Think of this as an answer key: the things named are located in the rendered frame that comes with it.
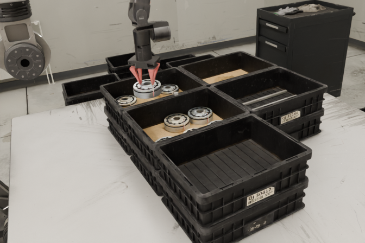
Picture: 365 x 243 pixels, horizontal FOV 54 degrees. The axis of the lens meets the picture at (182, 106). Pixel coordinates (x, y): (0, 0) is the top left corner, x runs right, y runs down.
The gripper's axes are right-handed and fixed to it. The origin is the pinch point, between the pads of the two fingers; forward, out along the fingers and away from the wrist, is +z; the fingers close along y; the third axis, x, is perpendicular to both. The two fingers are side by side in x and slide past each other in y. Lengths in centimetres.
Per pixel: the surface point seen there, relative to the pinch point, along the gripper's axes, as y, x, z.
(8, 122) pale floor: 200, -121, 107
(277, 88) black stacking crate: -45, -52, 22
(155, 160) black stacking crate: -9.2, 20.2, 19.3
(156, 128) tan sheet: -0.2, -4.5, 22.3
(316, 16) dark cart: -65, -177, 17
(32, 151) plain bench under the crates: 56, 5, 36
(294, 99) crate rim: -52, -21, 13
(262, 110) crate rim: -41.1, -9.4, 12.5
